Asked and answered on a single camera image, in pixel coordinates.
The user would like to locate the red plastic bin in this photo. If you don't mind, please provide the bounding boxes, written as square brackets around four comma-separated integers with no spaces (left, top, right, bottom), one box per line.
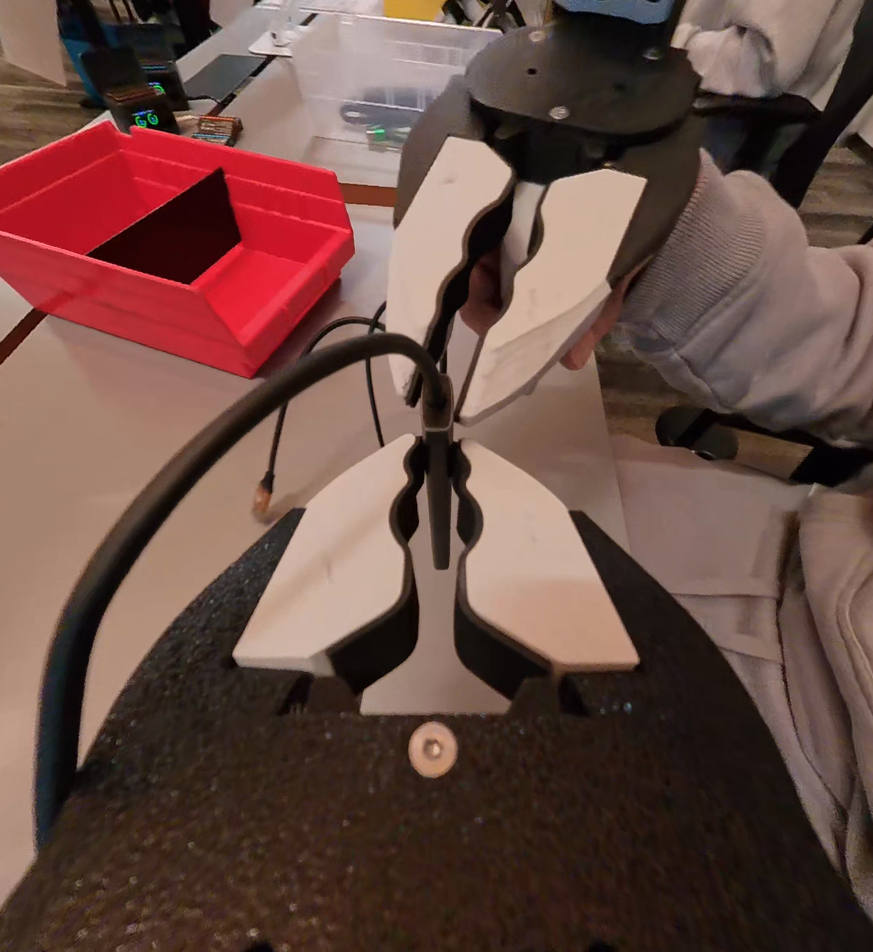
[0,119,355,379]

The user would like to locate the thin cable with orange plug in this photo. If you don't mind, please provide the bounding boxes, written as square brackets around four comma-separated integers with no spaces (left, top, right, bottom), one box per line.
[249,316,389,525]

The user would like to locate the person's pale grey clothing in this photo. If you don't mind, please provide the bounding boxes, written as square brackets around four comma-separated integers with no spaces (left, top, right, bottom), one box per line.
[611,435,873,952]

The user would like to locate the white standing board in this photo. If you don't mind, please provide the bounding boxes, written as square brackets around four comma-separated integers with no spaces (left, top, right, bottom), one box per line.
[0,0,70,87]

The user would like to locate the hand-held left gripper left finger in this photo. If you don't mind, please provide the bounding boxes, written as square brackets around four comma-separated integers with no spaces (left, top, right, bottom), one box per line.
[232,433,421,694]

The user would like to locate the black bin divider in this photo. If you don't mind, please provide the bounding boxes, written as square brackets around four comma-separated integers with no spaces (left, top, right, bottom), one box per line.
[87,168,242,286]

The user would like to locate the small brown battery pack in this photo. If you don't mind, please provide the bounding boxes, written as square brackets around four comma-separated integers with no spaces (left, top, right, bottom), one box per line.
[189,114,245,146]

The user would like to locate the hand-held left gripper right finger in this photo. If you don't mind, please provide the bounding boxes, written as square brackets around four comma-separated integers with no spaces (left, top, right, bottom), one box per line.
[453,437,640,702]

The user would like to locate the person's right hand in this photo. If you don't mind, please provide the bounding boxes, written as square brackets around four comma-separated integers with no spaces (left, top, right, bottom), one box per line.
[459,245,628,370]

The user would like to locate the black chair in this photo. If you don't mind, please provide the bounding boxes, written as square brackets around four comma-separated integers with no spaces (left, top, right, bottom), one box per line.
[693,0,873,246]

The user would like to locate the thick black hub cable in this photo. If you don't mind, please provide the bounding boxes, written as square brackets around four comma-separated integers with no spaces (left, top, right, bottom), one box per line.
[33,332,452,852]

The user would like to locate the clear plastic container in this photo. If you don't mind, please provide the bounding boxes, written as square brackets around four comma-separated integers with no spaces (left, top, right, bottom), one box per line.
[290,13,504,187]

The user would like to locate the battery charger with green display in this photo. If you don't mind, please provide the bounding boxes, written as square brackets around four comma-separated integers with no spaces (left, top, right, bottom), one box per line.
[102,83,183,137]

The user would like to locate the black box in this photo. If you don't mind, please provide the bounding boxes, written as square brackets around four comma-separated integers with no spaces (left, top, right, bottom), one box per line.
[79,46,190,113]

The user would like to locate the pale jacket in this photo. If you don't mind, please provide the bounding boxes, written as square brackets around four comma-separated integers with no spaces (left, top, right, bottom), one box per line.
[670,0,865,101]

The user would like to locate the black flat mat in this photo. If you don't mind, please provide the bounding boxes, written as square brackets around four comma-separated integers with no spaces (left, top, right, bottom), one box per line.
[182,54,268,103]

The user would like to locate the blue crate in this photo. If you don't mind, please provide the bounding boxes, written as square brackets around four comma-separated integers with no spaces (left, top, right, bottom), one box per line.
[56,0,140,71]

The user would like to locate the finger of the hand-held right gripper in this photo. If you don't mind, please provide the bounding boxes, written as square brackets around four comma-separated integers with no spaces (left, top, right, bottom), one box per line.
[388,135,519,409]
[455,170,649,427]

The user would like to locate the person's right forearm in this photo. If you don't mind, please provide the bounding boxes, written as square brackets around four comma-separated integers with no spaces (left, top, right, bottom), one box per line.
[615,149,873,458]

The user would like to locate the black chair base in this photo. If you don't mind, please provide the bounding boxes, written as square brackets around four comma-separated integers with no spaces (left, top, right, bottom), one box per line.
[655,405,854,488]

